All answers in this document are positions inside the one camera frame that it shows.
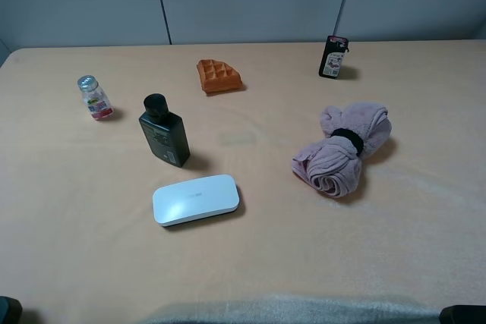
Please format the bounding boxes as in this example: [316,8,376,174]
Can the dark green pump bottle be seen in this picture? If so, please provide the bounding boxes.
[139,93,191,168]

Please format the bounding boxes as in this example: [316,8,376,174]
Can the black object bottom right corner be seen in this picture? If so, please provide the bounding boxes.
[439,305,486,324]

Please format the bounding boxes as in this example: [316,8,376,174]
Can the black object corner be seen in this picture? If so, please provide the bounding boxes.
[439,305,486,324]
[0,296,23,324]

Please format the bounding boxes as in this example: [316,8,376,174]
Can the black object bottom left corner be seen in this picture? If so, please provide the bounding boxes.
[0,296,23,324]

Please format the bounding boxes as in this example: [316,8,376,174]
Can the white glasses case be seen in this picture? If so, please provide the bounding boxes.
[153,175,240,227]

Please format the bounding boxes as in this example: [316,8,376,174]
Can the orange waffle toy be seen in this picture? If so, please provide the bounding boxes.
[197,59,243,95]

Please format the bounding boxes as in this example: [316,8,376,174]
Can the rolled pink towel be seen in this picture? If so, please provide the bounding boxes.
[292,102,392,198]

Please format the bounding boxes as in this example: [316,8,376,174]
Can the black hair band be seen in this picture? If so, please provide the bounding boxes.
[330,128,364,157]

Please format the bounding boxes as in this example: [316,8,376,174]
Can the black packaged item upright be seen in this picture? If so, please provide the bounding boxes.
[318,36,349,79]

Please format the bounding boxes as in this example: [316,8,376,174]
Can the small clear candy bottle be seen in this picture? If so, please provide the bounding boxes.
[77,75,113,120]

